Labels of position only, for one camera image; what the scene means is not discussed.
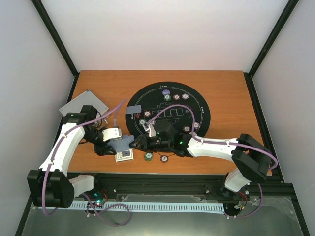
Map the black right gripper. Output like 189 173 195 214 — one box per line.
129 134 172 154

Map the blue backed card deck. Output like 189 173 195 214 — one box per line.
108 135 134 152

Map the green poker chip stack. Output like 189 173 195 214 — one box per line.
144 153 153 161

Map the green chip seat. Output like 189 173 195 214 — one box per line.
139 119 146 126
164 94 171 101

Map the orange poker chip stack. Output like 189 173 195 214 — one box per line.
160 155 168 163

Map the dealt blue backed card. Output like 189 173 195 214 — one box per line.
126 105 142 115

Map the orange chip seat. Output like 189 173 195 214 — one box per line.
183 126 191 133
173 94 180 100

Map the green chip top seat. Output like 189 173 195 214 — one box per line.
164 94 171 101

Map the orange chip top seat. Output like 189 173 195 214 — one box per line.
173 94 180 100

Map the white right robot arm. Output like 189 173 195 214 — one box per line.
129 131 272 199

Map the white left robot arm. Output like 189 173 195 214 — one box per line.
27 105 122 208

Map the black round poker mat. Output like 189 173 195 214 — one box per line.
126 82 211 139

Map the purple blind button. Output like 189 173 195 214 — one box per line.
162 89 170 96

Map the metal front tray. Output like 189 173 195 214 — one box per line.
22 195 308 236

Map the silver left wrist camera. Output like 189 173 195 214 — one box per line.
102 127 122 142

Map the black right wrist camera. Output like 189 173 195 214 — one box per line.
154 120 177 139

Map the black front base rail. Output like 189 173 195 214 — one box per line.
68 173 295 204

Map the light blue cable duct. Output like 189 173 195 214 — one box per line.
68 201 225 213

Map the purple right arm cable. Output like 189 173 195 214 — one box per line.
146 104 279 220

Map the black right frame rail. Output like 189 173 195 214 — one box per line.
243 72 284 184

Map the black left rear frame post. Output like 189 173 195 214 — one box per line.
31 0 79 78

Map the black frame post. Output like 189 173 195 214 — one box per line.
31 0 79 78
248 0 299 79

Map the black right rear frame post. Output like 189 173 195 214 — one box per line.
248 0 299 79

